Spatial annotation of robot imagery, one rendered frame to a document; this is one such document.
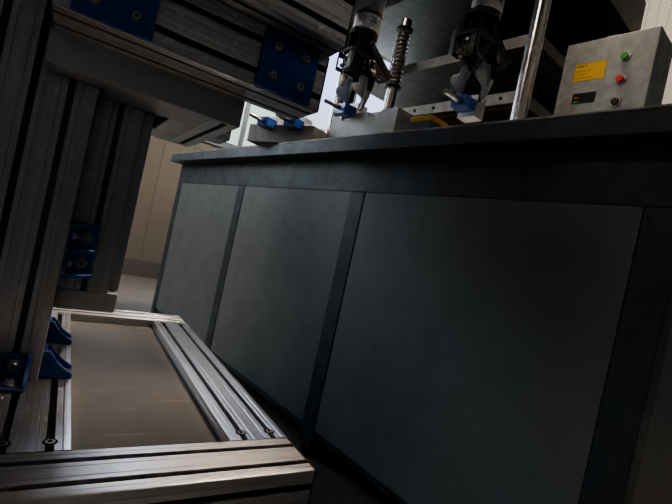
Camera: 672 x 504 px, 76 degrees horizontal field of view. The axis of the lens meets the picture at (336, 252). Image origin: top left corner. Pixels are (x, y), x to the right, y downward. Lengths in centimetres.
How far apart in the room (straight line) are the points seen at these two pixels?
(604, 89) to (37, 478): 185
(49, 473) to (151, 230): 311
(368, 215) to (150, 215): 272
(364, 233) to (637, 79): 116
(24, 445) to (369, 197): 79
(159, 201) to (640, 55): 304
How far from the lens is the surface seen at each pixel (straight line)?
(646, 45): 192
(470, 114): 115
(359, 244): 106
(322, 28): 70
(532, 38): 196
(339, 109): 124
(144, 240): 362
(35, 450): 63
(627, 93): 186
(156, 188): 361
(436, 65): 235
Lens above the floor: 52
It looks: level
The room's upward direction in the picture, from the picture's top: 12 degrees clockwise
